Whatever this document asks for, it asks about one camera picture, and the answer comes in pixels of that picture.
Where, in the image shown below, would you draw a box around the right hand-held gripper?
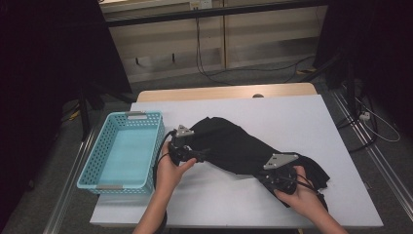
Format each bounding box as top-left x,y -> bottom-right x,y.
258,152 -> 300,196

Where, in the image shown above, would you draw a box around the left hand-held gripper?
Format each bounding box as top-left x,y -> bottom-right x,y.
168,124 -> 209,167

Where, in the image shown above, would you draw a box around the black shorts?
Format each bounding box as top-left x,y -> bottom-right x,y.
188,116 -> 331,209

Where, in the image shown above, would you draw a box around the light blue plastic basket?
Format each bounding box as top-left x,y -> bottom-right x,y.
76,110 -> 166,196

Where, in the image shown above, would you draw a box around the person's right hand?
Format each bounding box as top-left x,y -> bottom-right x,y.
274,166 -> 326,219

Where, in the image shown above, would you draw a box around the person's left hand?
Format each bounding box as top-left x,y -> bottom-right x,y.
156,142 -> 198,196

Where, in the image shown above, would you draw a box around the black metal stand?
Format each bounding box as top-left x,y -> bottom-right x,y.
77,82 -> 137,142
299,52 -> 358,120

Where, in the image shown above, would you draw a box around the beige cabinet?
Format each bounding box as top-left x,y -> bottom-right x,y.
98,0 -> 329,84

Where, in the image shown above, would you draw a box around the black horizontal bar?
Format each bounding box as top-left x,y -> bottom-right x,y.
105,0 -> 329,28

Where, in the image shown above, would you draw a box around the black curtain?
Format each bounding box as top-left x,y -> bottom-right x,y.
313,0 -> 413,135
0,0 -> 132,222

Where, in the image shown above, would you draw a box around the right hand-held gripper cable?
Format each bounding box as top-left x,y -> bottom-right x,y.
285,175 -> 329,213

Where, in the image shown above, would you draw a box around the hand-held gripper cable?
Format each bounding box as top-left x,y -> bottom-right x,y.
152,131 -> 177,234
285,175 -> 329,213

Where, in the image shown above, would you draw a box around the left hand-held gripper cable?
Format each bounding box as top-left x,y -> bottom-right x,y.
152,131 -> 177,234

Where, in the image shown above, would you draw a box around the black floor cable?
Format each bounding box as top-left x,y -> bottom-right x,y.
335,94 -> 379,154

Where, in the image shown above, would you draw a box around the black hanging cable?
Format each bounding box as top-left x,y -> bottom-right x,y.
194,16 -> 316,87

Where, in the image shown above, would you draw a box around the aluminium floor rail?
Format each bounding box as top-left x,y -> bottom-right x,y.
43,130 -> 98,234
330,89 -> 413,222

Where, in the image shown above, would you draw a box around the white cable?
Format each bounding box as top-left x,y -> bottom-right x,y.
355,97 -> 401,143

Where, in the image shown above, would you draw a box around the white wall socket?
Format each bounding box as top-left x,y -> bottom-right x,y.
189,0 -> 213,10

